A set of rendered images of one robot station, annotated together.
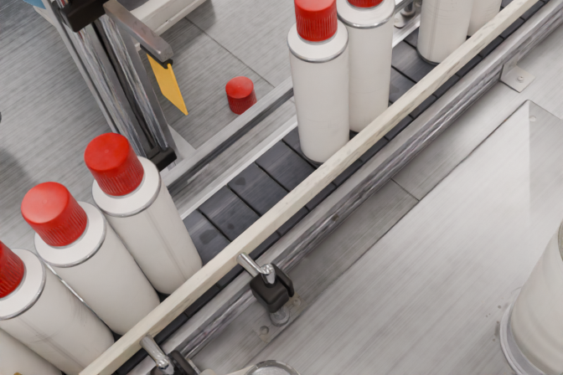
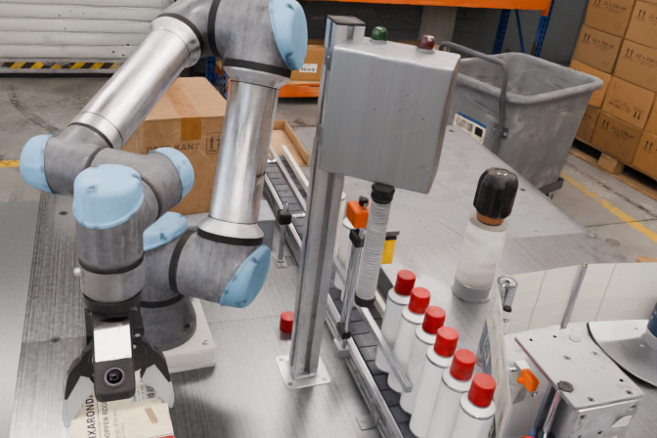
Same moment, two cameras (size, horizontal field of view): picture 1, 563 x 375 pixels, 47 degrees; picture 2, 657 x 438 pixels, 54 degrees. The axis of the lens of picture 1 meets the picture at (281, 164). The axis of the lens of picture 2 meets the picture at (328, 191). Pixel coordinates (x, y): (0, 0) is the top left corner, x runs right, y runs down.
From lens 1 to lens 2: 1.12 m
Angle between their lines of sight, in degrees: 61
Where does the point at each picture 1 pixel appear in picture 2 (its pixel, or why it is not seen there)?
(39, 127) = (229, 409)
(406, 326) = (449, 317)
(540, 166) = (402, 261)
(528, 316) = (477, 269)
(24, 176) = (263, 425)
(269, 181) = (360, 322)
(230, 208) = (366, 338)
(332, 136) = not seen: hidden behind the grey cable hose
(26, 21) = not seen: hidden behind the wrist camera
